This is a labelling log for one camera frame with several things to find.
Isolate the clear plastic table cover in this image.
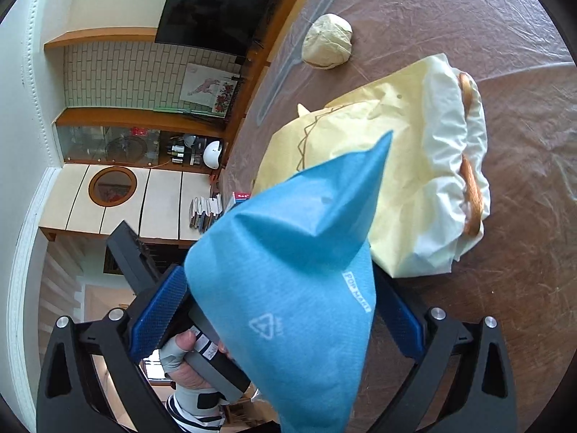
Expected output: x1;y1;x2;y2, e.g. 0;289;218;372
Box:
225;0;577;433

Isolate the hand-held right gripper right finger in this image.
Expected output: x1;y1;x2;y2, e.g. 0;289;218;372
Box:
367;273;519;433

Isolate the blue nonwoven bag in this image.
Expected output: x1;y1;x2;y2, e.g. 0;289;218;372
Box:
184;131;394;433

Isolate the stack of books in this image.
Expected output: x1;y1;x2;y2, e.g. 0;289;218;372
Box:
189;194;224;235

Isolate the floral picture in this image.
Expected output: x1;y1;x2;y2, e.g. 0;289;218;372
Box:
211;79;242;114

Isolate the black flat screen television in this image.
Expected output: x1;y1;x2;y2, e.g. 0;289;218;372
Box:
154;0;294;59

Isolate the white helmet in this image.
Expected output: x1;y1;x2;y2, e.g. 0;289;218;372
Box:
203;141;225;166

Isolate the row of small bottles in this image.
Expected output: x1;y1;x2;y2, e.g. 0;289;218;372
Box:
169;143;201;165

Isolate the giraffe picture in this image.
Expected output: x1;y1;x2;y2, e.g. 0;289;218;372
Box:
179;64;226;105

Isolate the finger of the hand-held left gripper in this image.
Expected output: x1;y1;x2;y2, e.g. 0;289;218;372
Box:
105;220;164;297

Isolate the person's left forearm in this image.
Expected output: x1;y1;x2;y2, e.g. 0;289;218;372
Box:
164;403;226;433

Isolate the electric fan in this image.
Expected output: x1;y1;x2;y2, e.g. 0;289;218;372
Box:
106;135;151;163

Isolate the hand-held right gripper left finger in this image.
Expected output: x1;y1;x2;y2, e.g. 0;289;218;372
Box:
36;266;190;433

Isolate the person's left hand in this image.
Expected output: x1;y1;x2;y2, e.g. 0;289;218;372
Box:
159;330;230;409

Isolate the round wooden wall frame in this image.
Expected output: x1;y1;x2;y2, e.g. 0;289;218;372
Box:
88;167;138;207

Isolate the yellow bag with rope handles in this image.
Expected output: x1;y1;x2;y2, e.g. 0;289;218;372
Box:
251;53;492;279

